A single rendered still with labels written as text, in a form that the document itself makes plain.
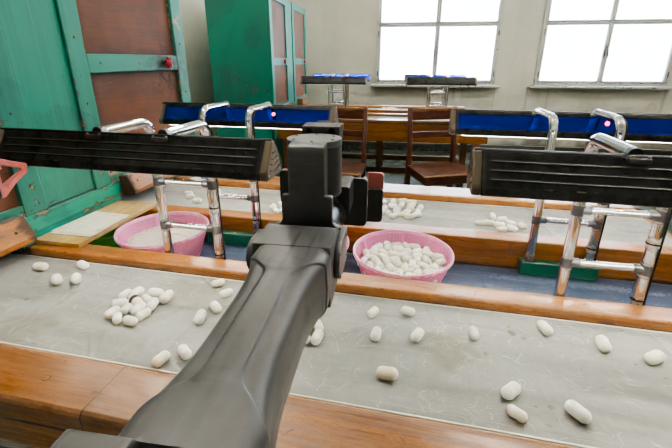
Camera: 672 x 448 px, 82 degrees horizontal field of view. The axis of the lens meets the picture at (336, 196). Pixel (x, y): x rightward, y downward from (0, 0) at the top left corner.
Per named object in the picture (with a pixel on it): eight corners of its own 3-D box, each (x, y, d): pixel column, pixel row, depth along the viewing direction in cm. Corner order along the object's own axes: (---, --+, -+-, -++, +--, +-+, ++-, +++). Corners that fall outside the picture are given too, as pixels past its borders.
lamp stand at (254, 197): (263, 248, 125) (253, 107, 110) (207, 242, 129) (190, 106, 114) (283, 225, 143) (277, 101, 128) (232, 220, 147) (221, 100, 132)
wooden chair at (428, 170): (419, 235, 292) (429, 114, 262) (399, 215, 331) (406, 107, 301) (473, 231, 300) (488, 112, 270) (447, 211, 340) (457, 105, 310)
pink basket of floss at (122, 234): (221, 262, 116) (218, 233, 113) (122, 287, 104) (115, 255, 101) (202, 230, 138) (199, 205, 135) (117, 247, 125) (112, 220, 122)
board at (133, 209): (79, 248, 105) (78, 244, 105) (34, 243, 108) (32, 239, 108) (156, 206, 136) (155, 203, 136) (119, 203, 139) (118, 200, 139)
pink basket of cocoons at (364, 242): (454, 316, 92) (458, 281, 89) (344, 302, 97) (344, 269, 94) (447, 262, 116) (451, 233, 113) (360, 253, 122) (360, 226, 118)
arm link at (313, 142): (278, 132, 43) (236, 155, 32) (354, 134, 42) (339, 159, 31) (282, 227, 47) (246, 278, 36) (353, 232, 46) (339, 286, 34)
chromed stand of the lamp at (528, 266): (596, 282, 106) (638, 117, 91) (518, 274, 110) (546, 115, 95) (572, 250, 123) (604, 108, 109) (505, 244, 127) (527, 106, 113)
